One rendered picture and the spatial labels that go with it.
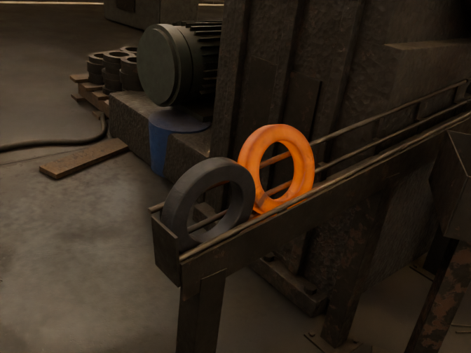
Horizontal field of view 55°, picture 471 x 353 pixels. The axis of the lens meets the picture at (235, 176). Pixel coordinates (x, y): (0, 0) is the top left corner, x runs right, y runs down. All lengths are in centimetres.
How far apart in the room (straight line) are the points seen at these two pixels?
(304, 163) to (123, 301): 83
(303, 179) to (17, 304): 100
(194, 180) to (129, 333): 81
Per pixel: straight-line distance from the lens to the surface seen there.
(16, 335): 150
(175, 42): 210
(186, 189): 73
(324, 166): 105
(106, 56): 285
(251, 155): 86
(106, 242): 180
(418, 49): 128
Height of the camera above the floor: 106
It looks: 27 degrees down
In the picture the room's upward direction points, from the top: 7 degrees clockwise
